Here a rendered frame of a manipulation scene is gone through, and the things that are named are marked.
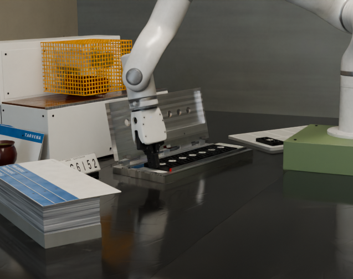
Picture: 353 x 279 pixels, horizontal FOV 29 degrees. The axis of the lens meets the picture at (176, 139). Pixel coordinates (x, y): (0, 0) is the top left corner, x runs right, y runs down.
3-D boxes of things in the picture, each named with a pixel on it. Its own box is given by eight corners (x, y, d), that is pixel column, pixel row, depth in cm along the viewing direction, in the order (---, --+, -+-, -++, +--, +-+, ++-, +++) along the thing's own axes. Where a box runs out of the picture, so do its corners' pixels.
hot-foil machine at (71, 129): (50, 172, 210) (44, 45, 202) (-28, 155, 235) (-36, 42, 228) (203, 134, 266) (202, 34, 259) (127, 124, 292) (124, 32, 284)
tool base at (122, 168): (164, 183, 195) (164, 170, 194) (112, 172, 208) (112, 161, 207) (252, 156, 228) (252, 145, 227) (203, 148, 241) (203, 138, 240)
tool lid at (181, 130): (108, 102, 204) (104, 103, 205) (119, 165, 205) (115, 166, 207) (200, 87, 237) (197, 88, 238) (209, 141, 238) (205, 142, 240)
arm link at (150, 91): (154, 95, 195) (158, 95, 205) (147, 48, 195) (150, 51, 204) (126, 100, 196) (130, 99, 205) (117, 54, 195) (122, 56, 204)
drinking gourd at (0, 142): (5, 184, 196) (3, 146, 194) (-18, 181, 200) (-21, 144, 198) (24, 177, 203) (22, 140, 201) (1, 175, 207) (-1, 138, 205)
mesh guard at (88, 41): (83, 96, 221) (81, 43, 218) (42, 91, 234) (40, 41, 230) (133, 88, 238) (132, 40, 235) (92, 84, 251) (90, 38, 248)
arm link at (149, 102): (142, 98, 194) (143, 108, 195) (162, 94, 201) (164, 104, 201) (121, 101, 200) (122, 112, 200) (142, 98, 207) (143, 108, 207)
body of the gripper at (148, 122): (141, 106, 194) (147, 145, 195) (164, 101, 202) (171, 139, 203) (122, 108, 199) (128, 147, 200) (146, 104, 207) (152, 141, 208)
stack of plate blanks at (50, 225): (101, 237, 151) (100, 196, 149) (45, 248, 144) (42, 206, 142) (36, 195, 184) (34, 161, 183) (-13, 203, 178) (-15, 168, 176)
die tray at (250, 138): (271, 150, 235) (271, 148, 235) (226, 138, 258) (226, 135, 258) (359, 138, 254) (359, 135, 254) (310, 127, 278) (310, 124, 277)
